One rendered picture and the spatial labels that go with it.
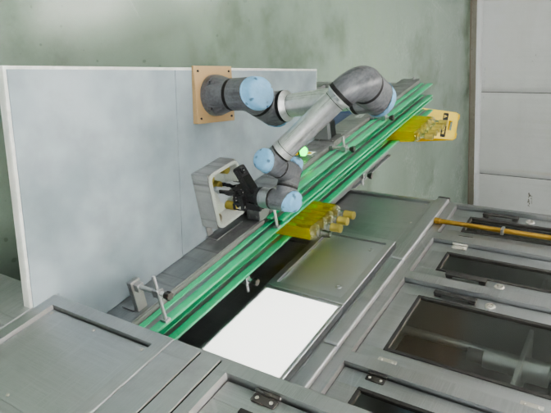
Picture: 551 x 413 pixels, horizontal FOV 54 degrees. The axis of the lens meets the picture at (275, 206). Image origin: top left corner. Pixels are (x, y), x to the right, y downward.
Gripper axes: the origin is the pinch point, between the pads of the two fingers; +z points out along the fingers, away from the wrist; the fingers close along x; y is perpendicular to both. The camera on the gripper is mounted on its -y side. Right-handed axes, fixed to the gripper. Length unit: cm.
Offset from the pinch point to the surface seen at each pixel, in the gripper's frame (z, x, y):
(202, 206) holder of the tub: 3.0, -7.2, 5.9
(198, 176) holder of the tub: 2.1, -7.4, -6.4
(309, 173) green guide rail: -11.8, 45.8, 12.2
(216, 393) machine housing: -63, -80, 7
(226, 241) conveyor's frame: -4.3, -5.7, 20.5
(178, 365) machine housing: -51, -78, 5
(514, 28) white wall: 27, 611, 48
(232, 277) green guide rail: -11.4, -13.8, 30.1
